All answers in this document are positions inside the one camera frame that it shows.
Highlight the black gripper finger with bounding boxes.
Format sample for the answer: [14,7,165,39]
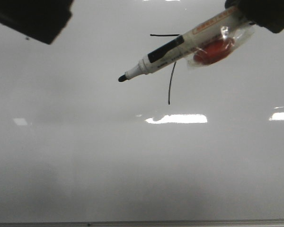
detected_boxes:
[0,0,73,44]
[224,0,284,34]

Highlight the white black whiteboard marker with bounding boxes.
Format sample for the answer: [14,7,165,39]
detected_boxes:
[118,6,242,82]

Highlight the white whiteboard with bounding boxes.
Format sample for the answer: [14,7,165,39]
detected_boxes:
[0,0,284,222]

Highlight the red magnet in clear tape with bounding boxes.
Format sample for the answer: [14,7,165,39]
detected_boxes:
[185,21,254,69]

